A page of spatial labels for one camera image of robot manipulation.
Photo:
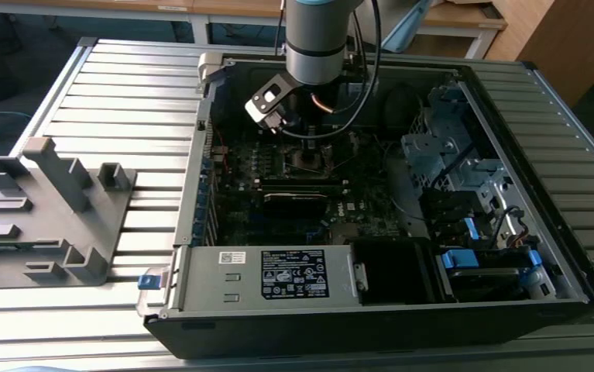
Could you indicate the grey parts rack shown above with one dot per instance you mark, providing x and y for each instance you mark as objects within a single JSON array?
[{"x": 70, "y": 217}]

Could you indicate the blue release latch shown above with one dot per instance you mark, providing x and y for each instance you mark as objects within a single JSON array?
[{"x": 150, "y": 281}]

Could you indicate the graphics card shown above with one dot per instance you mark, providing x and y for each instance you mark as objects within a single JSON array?
[{"x": 293, "y": 205}]

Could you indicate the black hard disk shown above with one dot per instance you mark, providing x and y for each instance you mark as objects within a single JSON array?
[{"x": 483, "y": 281}]

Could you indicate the grey plastic case latch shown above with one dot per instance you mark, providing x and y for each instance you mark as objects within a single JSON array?
[{"x": 208, "y": 62}]

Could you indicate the black PC case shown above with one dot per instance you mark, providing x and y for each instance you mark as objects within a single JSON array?
[{"x": 328, "y": 337}]

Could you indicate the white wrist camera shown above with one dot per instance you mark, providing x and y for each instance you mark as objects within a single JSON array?
[{"x": 271, "y": 97}]

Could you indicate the silver drive cage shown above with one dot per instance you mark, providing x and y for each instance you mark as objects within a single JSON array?
[{"x": 420, "y": 155}]

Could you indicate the wooden desk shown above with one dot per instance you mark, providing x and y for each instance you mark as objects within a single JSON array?
[{"x": 457, "y": 23}]

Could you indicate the metal chipset heatsink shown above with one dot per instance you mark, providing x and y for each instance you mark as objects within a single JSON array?
[{"x": 343, "y": 231}]

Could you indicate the wooden cabinet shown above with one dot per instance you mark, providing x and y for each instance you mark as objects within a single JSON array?
[{"x": 576, "y": 46}]

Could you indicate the blue disk carrier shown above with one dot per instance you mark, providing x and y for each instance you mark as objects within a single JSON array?
[{"x": 459, "y": 259}]

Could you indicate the green motherboard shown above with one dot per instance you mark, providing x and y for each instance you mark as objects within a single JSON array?
[{"x": 375, "y": 217}]

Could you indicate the silver power supply unit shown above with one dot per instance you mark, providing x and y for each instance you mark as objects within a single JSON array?
[{"x": 199, "y": 279}]

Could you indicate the black fan shroud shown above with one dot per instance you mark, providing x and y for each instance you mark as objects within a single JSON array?
[{"x": 395, "y": 271}]

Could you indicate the metal locking lever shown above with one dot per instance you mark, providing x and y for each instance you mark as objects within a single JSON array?
[{"x": 345, "y": 162}]

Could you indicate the CPU socket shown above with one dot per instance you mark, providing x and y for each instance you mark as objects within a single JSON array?
[{"x": 288, "y": 170}]

